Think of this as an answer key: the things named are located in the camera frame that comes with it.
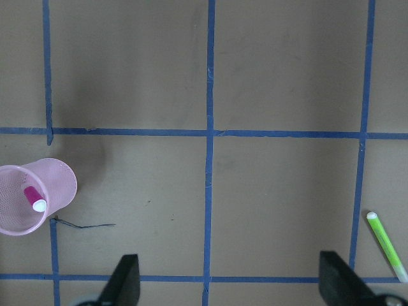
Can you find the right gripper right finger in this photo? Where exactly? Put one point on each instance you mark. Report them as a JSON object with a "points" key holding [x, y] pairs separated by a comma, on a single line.
{"points": [[339, 285]]}

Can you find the pink mesh cup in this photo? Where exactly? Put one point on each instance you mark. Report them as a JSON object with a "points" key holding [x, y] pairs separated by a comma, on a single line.
{"points": [[52, 178]]}

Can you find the pink pen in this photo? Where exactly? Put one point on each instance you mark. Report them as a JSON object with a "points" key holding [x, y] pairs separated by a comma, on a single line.
{"points": [[36, 200]]}

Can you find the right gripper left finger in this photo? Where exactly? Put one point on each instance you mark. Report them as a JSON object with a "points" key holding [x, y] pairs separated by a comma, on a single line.
{"points": [[123, 287]]}

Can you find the green pen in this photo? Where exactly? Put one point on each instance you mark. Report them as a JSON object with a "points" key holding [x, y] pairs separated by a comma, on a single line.
{"points": [[387, 246]]}

